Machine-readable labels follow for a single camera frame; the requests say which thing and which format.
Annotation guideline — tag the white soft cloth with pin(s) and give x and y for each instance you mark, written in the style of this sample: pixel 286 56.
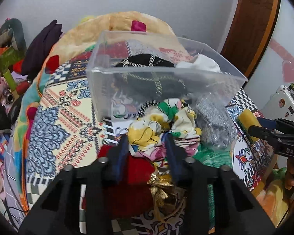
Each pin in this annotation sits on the white soft cloth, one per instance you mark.
pixel 200 62

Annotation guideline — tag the green teal plush toy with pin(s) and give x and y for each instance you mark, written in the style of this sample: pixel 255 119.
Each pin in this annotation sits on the green teal plush toy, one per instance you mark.
pixel 12 32

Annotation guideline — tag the patterned colourful bedsheet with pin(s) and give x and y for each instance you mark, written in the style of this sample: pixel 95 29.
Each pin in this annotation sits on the patterned colourful bedsheet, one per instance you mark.
pixel 57 125

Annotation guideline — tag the yellow green sponge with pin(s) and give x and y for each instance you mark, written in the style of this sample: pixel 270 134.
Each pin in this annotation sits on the yellow green sponge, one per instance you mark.
pixel 247 119

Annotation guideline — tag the dark purple garment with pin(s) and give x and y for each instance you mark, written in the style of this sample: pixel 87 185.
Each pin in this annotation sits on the dark purple garment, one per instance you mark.
pixel 39 49

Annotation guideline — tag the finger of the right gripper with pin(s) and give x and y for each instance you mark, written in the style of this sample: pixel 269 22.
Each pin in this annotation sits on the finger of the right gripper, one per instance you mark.
pixel 267 123
pixel 255 133

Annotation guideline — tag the brown wooden door frame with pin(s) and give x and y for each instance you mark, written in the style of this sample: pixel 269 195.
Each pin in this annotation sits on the brown wooden door frame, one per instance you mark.
pixel 250 32

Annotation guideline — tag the grey fabric in plastic bag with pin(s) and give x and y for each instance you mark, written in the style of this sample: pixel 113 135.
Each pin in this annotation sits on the grey fabric in plastic bag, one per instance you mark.
pixel 218 129

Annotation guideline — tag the beige plush blanket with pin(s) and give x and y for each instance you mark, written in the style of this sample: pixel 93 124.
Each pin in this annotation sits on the beige plush blanket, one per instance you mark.
pixel 86 34

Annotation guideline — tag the clear plastic storage bin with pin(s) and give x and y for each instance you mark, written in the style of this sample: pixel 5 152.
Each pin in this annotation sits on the clear plastic storage bin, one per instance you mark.
pixel 128 69

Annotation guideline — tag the person's right hand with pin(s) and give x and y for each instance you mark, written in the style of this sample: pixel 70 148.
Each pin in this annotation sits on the person's right hand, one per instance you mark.
pixel 289 175

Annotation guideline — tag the green knitted cloth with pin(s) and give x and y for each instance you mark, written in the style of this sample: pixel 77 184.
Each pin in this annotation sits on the green knitted cloth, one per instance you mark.
pixel 215 159

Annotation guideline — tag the floral fabric scrunchie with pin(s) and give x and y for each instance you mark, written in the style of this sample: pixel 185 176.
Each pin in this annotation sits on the floral fabric scrunchie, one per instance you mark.
pixel 174 116

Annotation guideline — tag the pink bunny toy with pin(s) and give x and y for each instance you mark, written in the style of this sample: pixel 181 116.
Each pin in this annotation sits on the pink bunny toy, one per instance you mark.
pixel 6 96

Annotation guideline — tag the white stickered case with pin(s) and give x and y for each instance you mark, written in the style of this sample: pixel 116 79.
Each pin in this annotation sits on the white stickered case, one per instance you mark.
pixel 280 104

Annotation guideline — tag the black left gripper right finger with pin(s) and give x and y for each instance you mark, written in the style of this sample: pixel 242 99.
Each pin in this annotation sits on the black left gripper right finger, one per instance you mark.
pixel 214 196

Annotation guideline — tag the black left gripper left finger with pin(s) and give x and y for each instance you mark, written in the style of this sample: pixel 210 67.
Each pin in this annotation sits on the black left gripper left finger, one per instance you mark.
pixel 57 209

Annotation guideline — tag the red velvet pouch gold bow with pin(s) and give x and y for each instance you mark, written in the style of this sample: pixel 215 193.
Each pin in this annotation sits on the red velvet pouch gold bow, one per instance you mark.
pixel 143 188

